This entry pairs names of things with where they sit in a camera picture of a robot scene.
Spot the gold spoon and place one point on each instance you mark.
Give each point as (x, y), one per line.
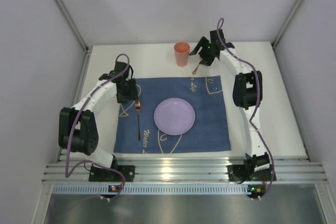
(196, 69)

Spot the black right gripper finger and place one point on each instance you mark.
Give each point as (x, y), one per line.
(206, 62)
(203, 42)

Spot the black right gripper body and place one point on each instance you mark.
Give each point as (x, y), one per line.
(206, 57)

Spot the pink plastic cup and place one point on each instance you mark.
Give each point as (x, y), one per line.
(181, 52)

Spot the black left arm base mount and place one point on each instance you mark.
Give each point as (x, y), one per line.
(103, 175)

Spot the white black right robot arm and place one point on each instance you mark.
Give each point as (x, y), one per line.
(247, 94)

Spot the white slotted cable duct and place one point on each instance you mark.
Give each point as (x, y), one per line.
(157, 189)

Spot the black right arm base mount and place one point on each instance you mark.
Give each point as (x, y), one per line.
(241, 172)

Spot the copper fork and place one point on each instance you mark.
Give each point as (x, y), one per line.
(138, 109)

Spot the aluminium frame rail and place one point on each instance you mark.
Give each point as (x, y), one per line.
(194, 170)

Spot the blue denim placemat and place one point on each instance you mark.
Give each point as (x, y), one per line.
(208, 134)

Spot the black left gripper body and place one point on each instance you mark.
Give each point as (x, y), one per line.
(130, 95)

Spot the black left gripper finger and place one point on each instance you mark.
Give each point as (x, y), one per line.
(134, 89)
(123, 98)

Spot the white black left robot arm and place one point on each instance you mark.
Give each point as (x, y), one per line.
(78, 131)

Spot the purple plastic plate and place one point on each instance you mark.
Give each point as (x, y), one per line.
(174, 116)

